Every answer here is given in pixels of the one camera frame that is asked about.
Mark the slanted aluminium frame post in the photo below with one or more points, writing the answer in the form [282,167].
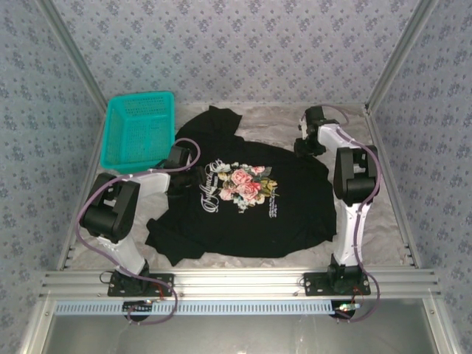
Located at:
[398,55]
[77,55]

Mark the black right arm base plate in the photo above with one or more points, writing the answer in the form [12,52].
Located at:
[313,284]

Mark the teal plastic mesh basket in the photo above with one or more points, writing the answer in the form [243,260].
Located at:
[140,129]

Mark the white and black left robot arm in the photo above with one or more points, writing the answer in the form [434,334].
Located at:
[110,206]

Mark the wide aluminium mounting rail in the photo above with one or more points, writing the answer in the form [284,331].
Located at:
[239,282]

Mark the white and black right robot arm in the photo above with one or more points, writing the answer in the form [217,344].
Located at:
[348,236]

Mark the small circuit board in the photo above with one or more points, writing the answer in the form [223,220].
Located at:
[138,306]
[346,307]

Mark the aluminium frame leg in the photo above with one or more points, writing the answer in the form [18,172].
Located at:
[35,328]
[444,328]

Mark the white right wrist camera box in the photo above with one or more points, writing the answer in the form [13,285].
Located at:
[303,131]

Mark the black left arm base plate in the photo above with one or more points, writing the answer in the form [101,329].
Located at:
[166,282]

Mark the aluminium table side rail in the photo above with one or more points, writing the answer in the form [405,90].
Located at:
[403,228]
[70,254]

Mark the black printed t-shirt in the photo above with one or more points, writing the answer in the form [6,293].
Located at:
[250,228]

